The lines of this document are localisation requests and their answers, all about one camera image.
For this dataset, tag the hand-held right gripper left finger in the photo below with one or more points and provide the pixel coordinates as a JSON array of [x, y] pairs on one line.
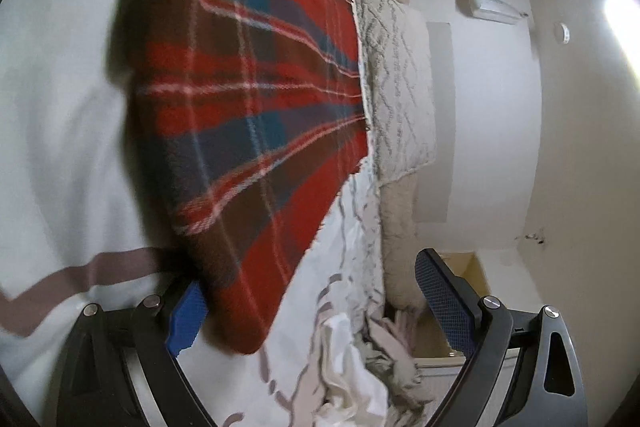
[[185, 322]]

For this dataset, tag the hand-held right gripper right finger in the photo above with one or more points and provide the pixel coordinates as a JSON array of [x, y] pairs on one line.
[[445, 297]]

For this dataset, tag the red plaid cloth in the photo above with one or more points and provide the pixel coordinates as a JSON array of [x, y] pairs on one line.
[[240, 82]]

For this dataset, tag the cream shelf cabinet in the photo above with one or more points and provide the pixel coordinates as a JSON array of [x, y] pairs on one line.
[[475, 272]]

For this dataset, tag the pink cloth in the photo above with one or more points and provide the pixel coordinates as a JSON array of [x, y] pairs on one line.
[[395, 324]]

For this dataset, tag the pink garment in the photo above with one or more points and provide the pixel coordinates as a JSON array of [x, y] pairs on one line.
[[400, 372]]

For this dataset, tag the white cloth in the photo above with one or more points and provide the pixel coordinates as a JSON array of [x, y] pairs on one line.
[[350, 377]]

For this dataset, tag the grey headboard panel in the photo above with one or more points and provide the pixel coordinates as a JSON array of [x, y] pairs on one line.
[[440, 122]]

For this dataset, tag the large beige textured pillow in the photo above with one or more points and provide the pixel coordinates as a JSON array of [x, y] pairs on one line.
[[400, 97]]

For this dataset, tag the bear print bed sheet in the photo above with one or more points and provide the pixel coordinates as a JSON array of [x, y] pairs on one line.
[[60, 157]]

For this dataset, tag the round white smoke detector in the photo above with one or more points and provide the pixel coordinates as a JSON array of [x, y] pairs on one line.
[[564, 33]]

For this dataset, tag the white covered air conditioner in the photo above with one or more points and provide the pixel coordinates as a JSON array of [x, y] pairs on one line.
[[492, 7]]

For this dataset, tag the bright ceiling light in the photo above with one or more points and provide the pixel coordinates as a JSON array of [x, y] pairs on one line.
[[622, 22]]

